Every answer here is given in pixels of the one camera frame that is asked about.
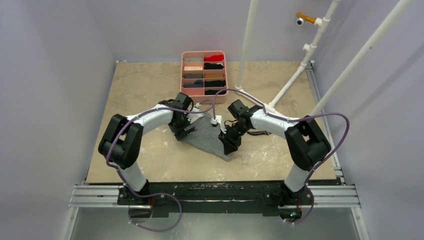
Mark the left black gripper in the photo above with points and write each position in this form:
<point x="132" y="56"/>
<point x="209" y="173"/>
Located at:
<point x="179" y="132"/>

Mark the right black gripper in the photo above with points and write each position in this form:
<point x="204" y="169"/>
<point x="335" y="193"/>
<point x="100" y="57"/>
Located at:
<point x="230" y="141"/>

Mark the grey striped underwear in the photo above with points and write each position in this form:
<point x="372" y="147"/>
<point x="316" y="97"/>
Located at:
<point x="206" y="137"/>

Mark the black underwear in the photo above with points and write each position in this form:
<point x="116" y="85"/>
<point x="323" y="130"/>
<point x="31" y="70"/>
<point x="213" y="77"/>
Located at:
<point x="212" y="92"/>

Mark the pink divided organizer tray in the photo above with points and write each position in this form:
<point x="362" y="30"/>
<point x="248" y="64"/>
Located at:
<point x="198" y="94"/>

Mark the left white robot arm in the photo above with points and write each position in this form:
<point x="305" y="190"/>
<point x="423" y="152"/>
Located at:
<point x="121" y="141"/>

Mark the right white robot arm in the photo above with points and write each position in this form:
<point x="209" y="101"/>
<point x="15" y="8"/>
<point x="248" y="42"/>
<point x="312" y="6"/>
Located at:
<point x="306" y="141"/>

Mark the navy rolled garment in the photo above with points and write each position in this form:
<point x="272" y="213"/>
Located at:
<point x="199" y="83"/>

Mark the dark grey rolled garment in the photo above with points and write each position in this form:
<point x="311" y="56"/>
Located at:
<point x="193" y="76"/>

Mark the beige rolled garment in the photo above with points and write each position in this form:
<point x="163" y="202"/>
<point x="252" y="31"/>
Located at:
<point x="193" y="68"/>

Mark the black rolled garment lower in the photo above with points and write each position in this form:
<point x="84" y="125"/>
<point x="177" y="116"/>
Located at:
<point x="215" y="83"/>

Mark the black rolled garment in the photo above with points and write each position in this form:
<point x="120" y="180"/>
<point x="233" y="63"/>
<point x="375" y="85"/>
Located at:
<point x="213" y="66"/>
<point x="215" y="83"/>

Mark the black rolled garment upper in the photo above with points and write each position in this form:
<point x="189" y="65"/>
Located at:
<point x="213" y="66"/>

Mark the red rolled garment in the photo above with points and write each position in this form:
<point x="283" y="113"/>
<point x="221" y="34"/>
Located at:
<point x="214" y="58"/>

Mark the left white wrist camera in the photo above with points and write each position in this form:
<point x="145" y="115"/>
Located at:
<point x="195" y="113"/>

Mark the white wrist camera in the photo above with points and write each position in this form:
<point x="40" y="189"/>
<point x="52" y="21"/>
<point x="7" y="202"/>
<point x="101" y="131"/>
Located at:
<point x="195" y="113"/>
<point x="218" y="121"/>

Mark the black handled pliers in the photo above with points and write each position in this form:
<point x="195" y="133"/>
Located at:
<point x="259" y="133"/>

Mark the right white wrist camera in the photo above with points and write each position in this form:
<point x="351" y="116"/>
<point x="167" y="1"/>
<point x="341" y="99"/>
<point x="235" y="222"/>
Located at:
<point x="218" y="121"/>

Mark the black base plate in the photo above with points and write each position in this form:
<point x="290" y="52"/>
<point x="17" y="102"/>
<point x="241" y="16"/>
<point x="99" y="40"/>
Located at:
<point x="269" y="198"/>

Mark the aluminium rail frame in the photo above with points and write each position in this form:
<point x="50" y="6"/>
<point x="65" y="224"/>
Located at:
<point x="326" y="194"/>

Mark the orange mounted camera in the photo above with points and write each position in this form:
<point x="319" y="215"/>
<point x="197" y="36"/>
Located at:
<point x="302" y="18"/>

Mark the white pvc pipe frame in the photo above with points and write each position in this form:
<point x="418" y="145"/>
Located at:
<point x="309" y="49"/>

